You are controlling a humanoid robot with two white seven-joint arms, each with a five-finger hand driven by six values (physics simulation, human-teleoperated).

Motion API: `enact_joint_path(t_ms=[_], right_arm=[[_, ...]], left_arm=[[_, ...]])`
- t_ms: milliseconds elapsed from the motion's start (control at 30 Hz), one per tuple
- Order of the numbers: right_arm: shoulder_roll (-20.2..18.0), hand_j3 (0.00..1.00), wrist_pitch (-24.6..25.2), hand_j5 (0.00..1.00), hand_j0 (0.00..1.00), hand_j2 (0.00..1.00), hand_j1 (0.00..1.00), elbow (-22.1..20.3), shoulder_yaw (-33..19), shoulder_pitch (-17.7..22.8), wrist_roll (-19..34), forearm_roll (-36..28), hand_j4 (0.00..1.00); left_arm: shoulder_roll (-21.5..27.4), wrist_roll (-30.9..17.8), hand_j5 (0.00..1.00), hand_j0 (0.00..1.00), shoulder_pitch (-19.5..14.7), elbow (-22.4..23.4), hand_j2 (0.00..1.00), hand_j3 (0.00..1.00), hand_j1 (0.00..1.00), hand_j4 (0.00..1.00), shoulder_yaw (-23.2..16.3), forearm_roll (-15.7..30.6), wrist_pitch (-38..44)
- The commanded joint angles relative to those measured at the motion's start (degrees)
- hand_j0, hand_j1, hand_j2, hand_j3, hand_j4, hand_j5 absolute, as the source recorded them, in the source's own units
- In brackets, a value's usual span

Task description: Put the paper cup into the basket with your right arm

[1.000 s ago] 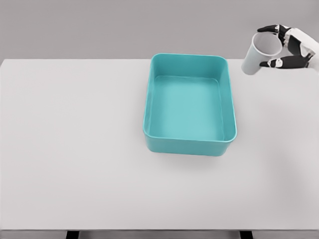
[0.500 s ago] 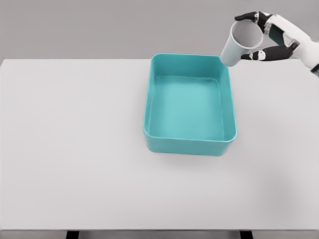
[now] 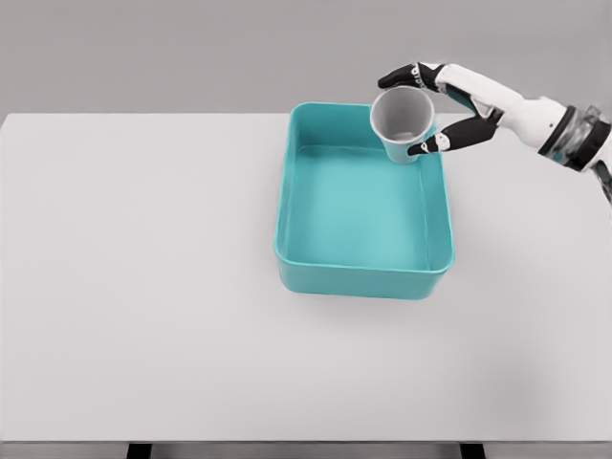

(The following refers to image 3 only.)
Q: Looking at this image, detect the teal rectangular basket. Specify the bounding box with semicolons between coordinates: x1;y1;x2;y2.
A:
273;100;454;301

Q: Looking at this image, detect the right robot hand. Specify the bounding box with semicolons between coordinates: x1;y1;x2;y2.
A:
377;61;532;157

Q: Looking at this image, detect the teal paper cup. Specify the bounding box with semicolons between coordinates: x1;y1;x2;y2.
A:
369;87;440;166

